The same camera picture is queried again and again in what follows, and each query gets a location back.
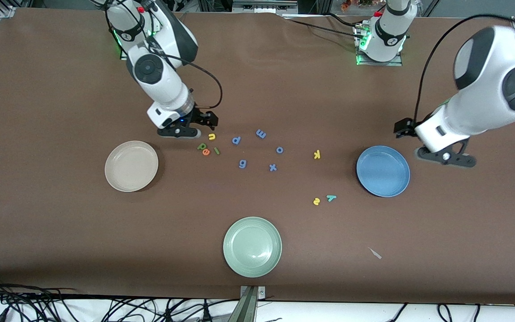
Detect black base power cable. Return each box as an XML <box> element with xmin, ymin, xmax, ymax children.
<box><xmin>283</xmin><ymin>13</ymin><xmax>365</xmax><ymax>41</ymax></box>

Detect tangled black cables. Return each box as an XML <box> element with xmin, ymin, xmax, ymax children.
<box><xmin>0</xmin><ymin>275</ymin><xmax>222</xmax><ymax>322</ymax></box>

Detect green round plate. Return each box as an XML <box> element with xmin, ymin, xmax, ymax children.
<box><xmin>223</xmin><ymin>216</ymin><xmax>283</xmax><ymax>278</ymax></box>

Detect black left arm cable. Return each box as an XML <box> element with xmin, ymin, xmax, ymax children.
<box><xmin>413</xmin><ymin>13</ymin><xmax>515</xmax><ymax>123</ymax></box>

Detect orange dried flowers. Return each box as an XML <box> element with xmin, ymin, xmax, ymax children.
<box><xmin>341</xmin><ymin>0</ymin><xmax>375</xmax><ymax>11</ymax></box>

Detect metal table edge bracket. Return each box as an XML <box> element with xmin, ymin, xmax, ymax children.
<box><xmin>228</xmin><ymin>285</ymin><xmax>266</xmax><ymax>322</ymax></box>

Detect beige round plate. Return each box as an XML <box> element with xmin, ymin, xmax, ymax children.
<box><xmin>104</xmin><ymin>140</ymin><xmax>159</xmax><ymax>193</ymax></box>

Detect blue round plate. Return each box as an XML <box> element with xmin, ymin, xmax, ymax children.
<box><xmin>356</xmin><ymin>145</ymin><xmax>411</xmax><ymax>198</ymax></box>

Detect aluminium frame structure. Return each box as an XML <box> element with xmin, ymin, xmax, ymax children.
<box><xmin>197</xmin><ymin>0</ymin><xmax>329</xmax><ymax>15</ymax></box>

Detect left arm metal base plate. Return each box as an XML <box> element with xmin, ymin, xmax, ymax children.
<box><xmin>355</xmin><ymin>23</ymin><xmax>404</xmax><ymax>67</ymax></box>

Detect brown table cover sheet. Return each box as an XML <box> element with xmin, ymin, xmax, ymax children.
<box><xmin>0</xmin><ymin>7</ymin><xmax>515</xmax><ymax>305</ymax></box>

